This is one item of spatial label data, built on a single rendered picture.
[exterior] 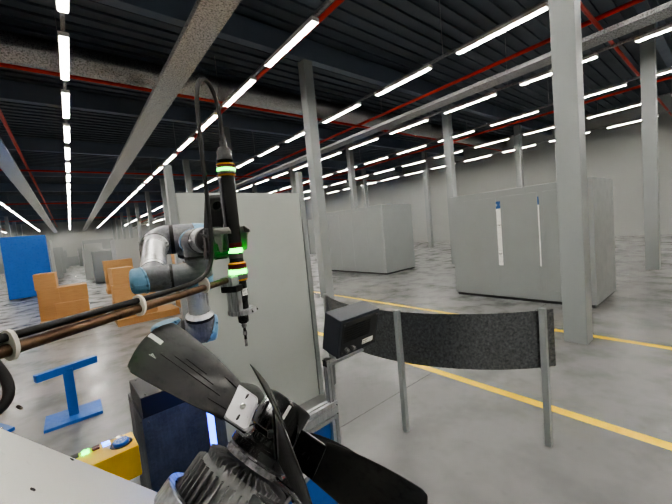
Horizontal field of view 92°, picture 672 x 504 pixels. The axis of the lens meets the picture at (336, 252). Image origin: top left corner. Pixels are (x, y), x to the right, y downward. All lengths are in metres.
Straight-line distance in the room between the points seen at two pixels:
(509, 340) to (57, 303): 9.38
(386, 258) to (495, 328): 8.21
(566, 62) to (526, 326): 3.25
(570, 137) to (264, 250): 3.63
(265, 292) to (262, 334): 0.36
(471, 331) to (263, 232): 1.83
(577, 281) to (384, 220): 6.83
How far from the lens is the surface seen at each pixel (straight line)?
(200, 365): 0.82
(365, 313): 1.56
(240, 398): 0.85
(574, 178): 4.67
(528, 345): 2.66
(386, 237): 10.57
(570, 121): 4.76
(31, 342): 0.51
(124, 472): 1.24
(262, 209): 2.94
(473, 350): 2.58
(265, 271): 2.93
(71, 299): 10.05
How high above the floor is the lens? 1.63
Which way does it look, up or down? 4 degrees down
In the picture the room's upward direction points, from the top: 5 degrees counter-clockwise
